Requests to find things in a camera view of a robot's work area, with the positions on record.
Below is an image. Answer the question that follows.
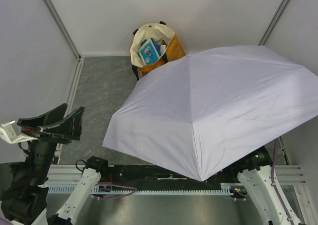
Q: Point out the lavender folding umbrella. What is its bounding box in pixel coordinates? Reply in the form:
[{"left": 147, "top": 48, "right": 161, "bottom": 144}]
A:
[{"left": 102, "top": 46, "right": 318, "bottom": 181}]

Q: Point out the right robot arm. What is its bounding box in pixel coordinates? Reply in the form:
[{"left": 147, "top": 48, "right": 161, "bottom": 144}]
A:
[{"left": 237, "top": 144, "right": 305, "bottom": 225}]

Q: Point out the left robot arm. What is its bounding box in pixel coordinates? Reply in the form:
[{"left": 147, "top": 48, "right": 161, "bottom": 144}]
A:
[{"left": 0, "top": 103, "right": 109, "bottom": 225}]

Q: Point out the blue boxed item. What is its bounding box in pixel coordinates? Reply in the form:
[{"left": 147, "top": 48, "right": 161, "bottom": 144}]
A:
[{"left": 138, "top": 38, "right": 160, "bottom": 65}]

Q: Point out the white card in bag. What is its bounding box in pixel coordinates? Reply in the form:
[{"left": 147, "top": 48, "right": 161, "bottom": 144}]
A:
[{"left": 160, "top": 44, "right": 166, "bottom": 55}]

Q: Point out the yellow canvas tote bag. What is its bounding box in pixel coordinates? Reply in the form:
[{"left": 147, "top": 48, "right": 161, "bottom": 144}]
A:
[{"left": 130, "top": 21, "right": 185, "bottom": 80}]

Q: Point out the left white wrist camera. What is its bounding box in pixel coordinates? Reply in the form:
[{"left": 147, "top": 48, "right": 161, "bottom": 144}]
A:
[{"left": 0, "top": 119, "right": 36, "bottom": 144}]

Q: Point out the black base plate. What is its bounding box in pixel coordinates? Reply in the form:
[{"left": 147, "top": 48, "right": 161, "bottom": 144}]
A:
[{"left": 102, "top": 165, "right": 239, "bottom": 190}]

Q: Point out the light blue cable duct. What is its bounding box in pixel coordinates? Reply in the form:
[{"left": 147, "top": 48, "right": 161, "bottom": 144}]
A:
[{"left": 48, "top": 184, "right": 234, "bottom": 196}]

